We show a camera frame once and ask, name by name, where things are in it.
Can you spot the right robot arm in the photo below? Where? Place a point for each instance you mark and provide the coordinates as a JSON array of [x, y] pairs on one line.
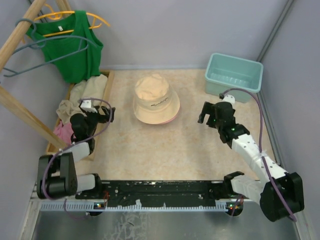
[[278, 193]]

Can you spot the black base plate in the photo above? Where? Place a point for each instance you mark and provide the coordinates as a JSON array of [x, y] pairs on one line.
[[193, 193]]

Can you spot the yellow clothes hanger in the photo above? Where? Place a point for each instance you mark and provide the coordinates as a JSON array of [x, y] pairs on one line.
[[97, 21]]

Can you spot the pink garment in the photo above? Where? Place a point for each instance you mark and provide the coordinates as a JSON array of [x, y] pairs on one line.
[[64, 132]]

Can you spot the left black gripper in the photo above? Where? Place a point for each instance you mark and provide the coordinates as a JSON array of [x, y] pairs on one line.
[[108, 116]]

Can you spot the beige garment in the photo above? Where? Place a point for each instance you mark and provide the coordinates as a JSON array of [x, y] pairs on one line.
[[94, 87]]

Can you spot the light blue plastic bin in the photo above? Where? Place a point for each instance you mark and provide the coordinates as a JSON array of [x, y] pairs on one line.
[[224, 72]]

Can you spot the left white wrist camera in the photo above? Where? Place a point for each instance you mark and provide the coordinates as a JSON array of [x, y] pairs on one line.
[[87, 106]]

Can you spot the pink hat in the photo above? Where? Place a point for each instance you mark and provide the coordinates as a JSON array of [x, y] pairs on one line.
[[170, 120]]

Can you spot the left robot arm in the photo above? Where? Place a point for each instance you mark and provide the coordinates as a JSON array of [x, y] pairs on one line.
[[56, 174]]

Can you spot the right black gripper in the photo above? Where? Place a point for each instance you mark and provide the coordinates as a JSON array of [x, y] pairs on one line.
[[208, 108]]

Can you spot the grey clothes hanger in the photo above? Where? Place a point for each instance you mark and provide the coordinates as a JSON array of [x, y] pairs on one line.
[[54, 48]]

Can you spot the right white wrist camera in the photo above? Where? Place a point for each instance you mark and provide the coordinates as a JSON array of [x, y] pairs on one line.
[[227, 98]]

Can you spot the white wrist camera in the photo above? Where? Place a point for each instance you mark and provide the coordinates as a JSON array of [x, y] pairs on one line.
[[87, 106], [227, 98]]

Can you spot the aluminium rail frame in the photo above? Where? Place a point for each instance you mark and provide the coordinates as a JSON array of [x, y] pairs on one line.
[[71, 204]]

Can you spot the green tank top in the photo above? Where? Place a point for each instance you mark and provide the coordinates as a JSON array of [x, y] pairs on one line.
[[76, 54]]

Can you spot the wooden clothes rack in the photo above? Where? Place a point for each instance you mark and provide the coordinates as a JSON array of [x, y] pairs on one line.
[[10, 102]]

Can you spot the beige bucket hat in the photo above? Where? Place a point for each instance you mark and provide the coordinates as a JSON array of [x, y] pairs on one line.
[[155, 100]]

